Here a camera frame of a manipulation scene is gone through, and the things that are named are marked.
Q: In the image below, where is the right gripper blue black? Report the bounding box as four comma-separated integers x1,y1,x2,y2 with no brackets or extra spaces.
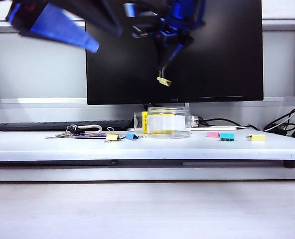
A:
131,0,206,74

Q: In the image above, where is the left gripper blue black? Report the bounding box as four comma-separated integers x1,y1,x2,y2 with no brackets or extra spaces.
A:
5,0,123,53

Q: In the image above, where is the yellow binder clip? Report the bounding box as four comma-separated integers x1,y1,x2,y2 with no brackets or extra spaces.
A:
104,126,122,143
156,69,172,87
246,134,267,142

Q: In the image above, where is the black computer monitor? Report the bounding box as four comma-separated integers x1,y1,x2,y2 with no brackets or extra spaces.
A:
84,0,264,106

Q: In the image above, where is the grey cubicle partition panel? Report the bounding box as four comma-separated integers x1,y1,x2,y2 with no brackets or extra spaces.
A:
0,14,295,125

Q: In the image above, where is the clear plastic jar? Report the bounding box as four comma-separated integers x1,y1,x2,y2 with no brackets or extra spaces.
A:
147,106,191,139

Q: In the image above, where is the clear bottle yellow label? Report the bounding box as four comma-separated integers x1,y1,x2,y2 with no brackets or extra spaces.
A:
133,111,200,135

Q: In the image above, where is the purple orange key card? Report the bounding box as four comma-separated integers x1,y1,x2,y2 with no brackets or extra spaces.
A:
72,133,127,139

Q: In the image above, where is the black keyboard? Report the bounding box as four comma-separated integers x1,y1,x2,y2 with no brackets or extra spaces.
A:
0,120,134,132

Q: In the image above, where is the silver keys bunch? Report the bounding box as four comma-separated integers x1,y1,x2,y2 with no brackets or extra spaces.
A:
44,132,74,139

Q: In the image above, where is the white raised desk board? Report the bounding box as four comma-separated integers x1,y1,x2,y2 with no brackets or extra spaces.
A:
0,130,295,162

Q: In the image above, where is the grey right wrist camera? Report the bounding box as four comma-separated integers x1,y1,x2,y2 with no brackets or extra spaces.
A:
124,2,140,18

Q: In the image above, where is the black monitor cable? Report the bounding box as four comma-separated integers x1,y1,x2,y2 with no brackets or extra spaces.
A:
201,118,260,130

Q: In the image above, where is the white rope lanyard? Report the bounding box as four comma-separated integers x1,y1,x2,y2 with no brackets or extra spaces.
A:
77,124,103,134

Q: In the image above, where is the black key ring clasp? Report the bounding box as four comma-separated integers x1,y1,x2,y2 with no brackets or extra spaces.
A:
65,123,85,134

